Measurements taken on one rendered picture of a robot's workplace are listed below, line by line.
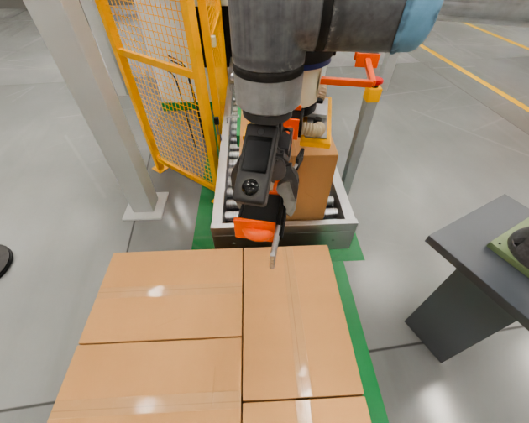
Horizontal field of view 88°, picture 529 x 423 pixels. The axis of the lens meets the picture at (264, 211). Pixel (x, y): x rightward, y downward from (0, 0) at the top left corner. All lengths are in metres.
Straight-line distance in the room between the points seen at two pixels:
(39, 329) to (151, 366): 1.09
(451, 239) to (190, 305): 1.05
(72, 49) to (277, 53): 1.50
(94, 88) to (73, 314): 1.29
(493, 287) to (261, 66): 1.07
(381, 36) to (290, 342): 0.97
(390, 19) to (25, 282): 2.32
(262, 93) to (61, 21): 1.46
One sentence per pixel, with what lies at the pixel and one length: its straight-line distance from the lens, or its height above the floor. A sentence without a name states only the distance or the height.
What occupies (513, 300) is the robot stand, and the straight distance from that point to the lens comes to 1.23.
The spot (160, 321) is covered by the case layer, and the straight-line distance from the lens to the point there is 1.19.
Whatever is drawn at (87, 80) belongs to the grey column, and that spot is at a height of 1.02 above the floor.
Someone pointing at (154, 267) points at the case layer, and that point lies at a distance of 1.32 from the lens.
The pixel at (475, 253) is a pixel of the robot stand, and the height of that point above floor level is 0.75.
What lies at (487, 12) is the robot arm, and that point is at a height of 1.51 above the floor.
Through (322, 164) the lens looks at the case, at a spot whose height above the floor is 0.91.
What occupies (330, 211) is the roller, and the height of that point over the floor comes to 0.55.
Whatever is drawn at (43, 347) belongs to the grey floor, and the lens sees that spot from 2.05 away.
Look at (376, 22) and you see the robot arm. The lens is 0.35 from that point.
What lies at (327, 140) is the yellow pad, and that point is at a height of 1.11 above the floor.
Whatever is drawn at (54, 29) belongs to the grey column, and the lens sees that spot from 1.77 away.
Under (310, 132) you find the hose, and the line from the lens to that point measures 0.86.
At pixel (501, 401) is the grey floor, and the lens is 1.98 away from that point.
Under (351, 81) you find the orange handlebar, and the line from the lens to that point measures 1.04.
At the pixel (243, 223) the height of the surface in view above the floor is 1.23.
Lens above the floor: 1.59
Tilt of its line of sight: 47 degrees down
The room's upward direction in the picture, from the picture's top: straight up
